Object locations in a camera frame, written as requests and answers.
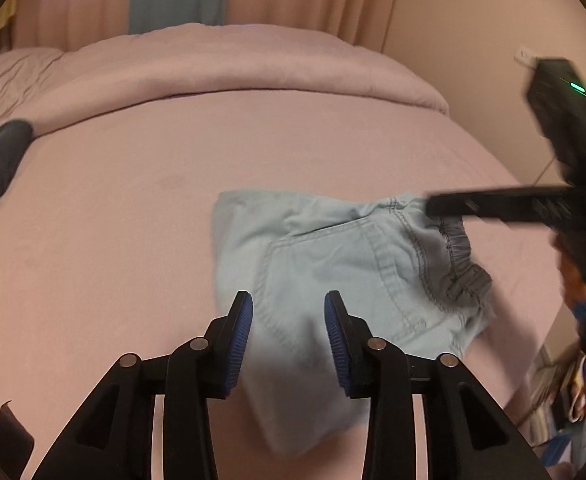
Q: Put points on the white wall outlet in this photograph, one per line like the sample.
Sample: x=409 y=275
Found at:
x=525 y=56

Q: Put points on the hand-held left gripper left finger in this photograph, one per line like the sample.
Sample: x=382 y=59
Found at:
x=238 y=341

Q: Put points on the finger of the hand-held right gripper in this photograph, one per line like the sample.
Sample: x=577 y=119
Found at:
x=498 y=206

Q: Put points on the black bag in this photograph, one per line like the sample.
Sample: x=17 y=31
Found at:
x=0 y=155

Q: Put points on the pink blanket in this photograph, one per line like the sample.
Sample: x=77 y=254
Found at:
x=223 y=60

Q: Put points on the pile of household clutter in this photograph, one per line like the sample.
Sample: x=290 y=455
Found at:
x=563 y=400

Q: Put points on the pink bed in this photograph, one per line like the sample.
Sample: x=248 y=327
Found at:
x=123 y=220

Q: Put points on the dark brown cloth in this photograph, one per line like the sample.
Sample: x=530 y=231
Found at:
x=10 y=440

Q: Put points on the light blue denim shorts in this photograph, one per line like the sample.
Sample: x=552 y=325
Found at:
x=333 y=270

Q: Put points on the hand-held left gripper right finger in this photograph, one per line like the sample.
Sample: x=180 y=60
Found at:
x=335 y=341

